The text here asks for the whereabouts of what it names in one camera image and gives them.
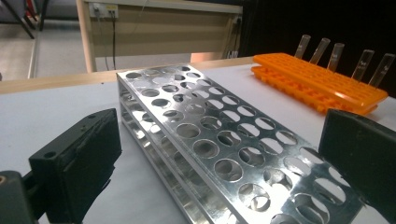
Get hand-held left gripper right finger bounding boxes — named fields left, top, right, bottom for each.
left=318, top=108, right=396, bottom=224

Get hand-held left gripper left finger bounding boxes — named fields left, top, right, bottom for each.
left=28, top=107, right=122, bottom=224

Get orange test tube rack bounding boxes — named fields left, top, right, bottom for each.
left=250, top=52, right=389, bottom=117

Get metal test tube rack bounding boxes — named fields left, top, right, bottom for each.
left=116, top=64, right=366, bottom=224

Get white work board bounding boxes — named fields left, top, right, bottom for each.
left=0, top=63, right=396, bottom=224

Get white floor strip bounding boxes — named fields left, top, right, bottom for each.
left=27, top=38, right=41, bottom=79

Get white power strip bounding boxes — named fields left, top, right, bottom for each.
left=88, top=3, right=120, bottom=19

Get black stand legs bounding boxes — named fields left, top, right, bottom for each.
left=0, top=0, right=50, bottom=40

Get black hanging cable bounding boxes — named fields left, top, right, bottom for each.
left=111, top=10, right=118, bottom=71

